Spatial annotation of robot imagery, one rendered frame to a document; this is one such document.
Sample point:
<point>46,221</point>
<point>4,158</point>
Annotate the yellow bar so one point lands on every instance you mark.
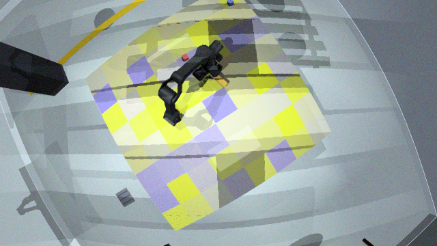
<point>219,80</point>

